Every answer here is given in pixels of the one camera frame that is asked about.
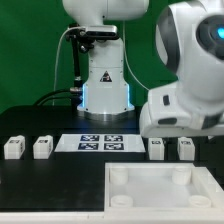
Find black camera on stand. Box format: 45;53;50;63
66;23;119;107

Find white square table top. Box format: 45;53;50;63
104;163;224;212

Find black cables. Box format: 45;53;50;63
33;88;79;107

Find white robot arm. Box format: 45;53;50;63
62;0;224;138

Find white sheet with markers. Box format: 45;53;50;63
55;134;145;153

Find grey cable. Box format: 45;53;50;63
52;26;79;107

